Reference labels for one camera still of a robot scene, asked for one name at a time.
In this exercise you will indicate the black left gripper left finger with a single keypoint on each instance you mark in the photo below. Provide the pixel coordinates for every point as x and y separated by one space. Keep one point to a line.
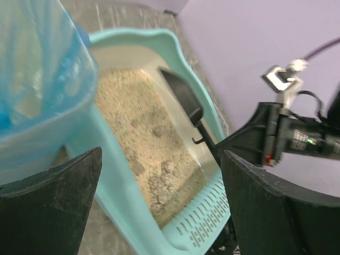
47 213

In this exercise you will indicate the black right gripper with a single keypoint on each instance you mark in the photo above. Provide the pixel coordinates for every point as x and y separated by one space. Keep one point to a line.
258 143

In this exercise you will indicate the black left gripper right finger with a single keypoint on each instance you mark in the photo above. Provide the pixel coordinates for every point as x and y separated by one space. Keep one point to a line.
274 216

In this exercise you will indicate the black litter scoop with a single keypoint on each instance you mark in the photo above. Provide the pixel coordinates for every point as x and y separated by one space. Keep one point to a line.
191 106

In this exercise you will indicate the light blue litter box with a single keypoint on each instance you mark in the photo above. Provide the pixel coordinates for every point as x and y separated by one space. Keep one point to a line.
196 227

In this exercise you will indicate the trash bin with blue bag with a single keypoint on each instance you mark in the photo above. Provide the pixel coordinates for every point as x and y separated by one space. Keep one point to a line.
48 83

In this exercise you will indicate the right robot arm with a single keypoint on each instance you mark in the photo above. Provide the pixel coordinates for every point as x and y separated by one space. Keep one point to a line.
332 117

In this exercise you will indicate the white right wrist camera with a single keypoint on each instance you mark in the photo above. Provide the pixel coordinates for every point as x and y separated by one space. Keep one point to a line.
285 82

